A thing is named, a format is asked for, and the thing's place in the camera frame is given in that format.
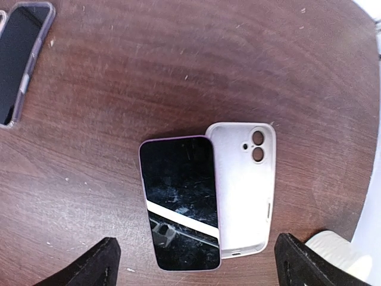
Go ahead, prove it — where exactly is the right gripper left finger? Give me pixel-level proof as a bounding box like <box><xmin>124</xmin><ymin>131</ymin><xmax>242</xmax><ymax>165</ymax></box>
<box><xmin>37</xmin><ymin>237</ymin><xmax>121</xmax><ymax>286</ymax></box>

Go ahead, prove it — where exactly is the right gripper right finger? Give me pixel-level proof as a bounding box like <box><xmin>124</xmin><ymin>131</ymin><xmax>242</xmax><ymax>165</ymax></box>
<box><xmin>274</xmin><ymin>233</ymin><xmax>367</xmax><ymax>286</ymax></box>

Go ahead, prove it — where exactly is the white phone case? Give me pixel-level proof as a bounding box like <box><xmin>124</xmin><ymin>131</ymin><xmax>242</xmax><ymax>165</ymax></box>
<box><xmin>205</xmin><ymin>122</ymin><xmax>276</xmax><ymax>259</ymax></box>

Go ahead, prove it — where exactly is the phone in pink case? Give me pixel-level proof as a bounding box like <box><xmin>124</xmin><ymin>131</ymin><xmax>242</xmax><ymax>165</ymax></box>
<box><xmin>0</xmin><ymin>10</ymin><xmax>7</xmax><ymax>32</ymax></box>

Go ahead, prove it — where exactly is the cream ribbed mug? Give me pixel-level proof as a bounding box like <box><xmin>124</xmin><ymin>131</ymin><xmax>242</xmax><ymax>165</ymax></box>
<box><xmin>305</xmin><ymin>231</ymin><xmax>373</xmax><ymax>282</ymax></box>

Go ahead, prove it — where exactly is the phone in clear grey case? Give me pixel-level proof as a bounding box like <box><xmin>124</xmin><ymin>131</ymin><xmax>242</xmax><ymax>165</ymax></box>
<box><xmin>1</xmin><ymin>2</ymin><xmax>55</xmax><ymax>128</ymax></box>

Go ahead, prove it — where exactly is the purple phone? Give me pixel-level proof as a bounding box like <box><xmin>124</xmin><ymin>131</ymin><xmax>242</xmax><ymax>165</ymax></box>
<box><xmin>139</xmin><ymin>135</ymin><xmax>221</xmax><ymax>272</ymax></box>

